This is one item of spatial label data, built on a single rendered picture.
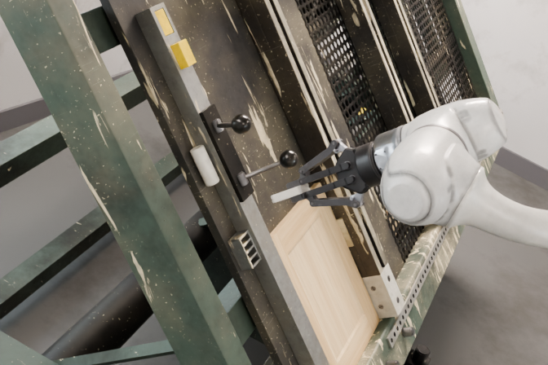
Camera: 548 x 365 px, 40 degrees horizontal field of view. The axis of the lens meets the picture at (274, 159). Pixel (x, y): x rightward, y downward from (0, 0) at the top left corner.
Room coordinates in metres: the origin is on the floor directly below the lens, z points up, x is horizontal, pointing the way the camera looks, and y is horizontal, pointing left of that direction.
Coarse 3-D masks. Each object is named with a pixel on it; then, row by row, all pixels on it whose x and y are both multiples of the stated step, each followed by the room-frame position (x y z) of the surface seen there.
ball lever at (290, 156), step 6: (288, 150) 1.30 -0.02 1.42; (282, 156) 1.28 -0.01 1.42; (288, 156) 1.28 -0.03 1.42; (294, 156) 1.29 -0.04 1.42; (276, 162) 1.29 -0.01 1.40; (282, 162) 1.28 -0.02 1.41; (288, 162) 1.28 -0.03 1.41; (294, 162) 1.28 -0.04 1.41; (264, 168) 1.28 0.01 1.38; (270, 168) 1.28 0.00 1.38; (288, 168) 1.28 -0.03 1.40; (240, 174) 1.26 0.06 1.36; (246, 174) 1.27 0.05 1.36; (252, 174) 1.27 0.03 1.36; (258, 174) 1.27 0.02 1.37; (240, 180) 1.26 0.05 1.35; (246, 180) 1.26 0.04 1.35
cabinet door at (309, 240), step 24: (288, 216) 1.40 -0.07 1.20; (312, 216) 1.47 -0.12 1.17; (288, 240) 1.34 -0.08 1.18; (312, 240) 1.42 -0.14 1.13; (336, 240) 1.50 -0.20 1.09; (288, 264) 1.30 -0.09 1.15; (312, 264) 1.37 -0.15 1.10; (336, 264) 1.45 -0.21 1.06; (312, 288) 1.33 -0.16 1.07; (336, 288) 1.40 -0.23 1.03; (360, 288) 1.49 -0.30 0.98; (312, 312) 1.28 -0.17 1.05; (336, 312) 1.36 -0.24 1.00; (360, 312) 1.44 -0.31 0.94; (336, 336) 1.31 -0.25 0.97; (360, 336) 1.38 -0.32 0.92; (336, 360) 1.26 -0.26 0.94
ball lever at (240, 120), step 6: (240, 114) 1.22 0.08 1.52; (216, 120) 1.29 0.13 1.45; (234, 120) 1.21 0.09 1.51; (240, 120) 1.21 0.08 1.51; (246, 120) 1.21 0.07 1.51; (216, 126) 1.28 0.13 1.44; (222, 126) 1.27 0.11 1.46; (228, 126) 1.25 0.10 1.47; (234, 126) 1.21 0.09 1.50; (240, 126) 1.20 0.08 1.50; (246, 126) 1.21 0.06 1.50; (216, 132) 1.28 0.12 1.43; (240, 132) 1.21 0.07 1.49; (246, 132) 1.21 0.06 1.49
